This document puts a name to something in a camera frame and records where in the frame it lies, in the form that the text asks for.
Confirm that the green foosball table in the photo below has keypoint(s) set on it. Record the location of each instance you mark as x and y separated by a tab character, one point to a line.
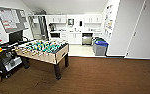
44	50

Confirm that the black wheeled cart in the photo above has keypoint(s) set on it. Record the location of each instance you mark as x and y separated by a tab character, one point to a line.
7	61

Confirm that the white door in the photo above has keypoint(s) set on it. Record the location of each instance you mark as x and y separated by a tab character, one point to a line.
144	30

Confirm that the white wall cabinet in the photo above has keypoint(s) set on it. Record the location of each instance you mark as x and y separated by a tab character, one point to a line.
92	18

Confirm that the stainless steel refrigerator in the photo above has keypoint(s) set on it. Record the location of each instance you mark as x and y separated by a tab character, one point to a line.
37	28

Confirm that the white two-door sink cabinet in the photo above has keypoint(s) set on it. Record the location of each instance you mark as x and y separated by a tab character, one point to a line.
74	38

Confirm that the stainless steel dishwasher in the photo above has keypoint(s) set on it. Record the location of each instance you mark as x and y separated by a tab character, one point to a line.
87	39

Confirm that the grey bundle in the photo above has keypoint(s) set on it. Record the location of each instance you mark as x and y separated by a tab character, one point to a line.
39	12

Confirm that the blue recycling bin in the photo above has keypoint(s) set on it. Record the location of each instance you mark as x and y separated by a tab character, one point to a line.
96	39

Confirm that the grey bin blue lid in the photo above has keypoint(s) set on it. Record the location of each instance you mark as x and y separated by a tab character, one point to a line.
101	49

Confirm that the large colourful wall poster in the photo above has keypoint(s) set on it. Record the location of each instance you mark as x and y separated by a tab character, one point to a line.
109	18

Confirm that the grey bin green lid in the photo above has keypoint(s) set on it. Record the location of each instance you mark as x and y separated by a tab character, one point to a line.
98	41

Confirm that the white drawer cabinet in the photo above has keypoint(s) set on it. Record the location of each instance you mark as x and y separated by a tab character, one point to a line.
96	34
63	36

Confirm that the black built-in microwave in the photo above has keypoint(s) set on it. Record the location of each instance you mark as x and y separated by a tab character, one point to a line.
55	34

